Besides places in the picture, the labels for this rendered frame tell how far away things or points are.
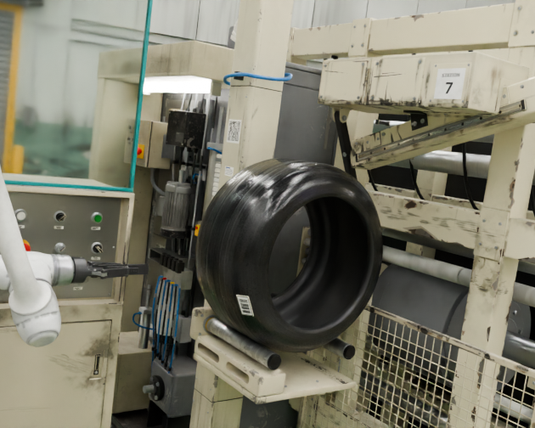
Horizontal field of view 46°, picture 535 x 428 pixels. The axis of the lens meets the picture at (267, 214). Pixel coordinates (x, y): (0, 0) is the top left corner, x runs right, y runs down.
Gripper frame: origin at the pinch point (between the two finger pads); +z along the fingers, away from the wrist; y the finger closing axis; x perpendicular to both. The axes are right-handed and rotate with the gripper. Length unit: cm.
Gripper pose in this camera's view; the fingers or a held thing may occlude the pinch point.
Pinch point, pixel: (137, 269)
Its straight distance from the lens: 193.4
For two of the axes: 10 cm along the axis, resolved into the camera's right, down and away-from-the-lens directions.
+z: 8.1, 0.4, 5.9
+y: -5.8, -1.6, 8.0
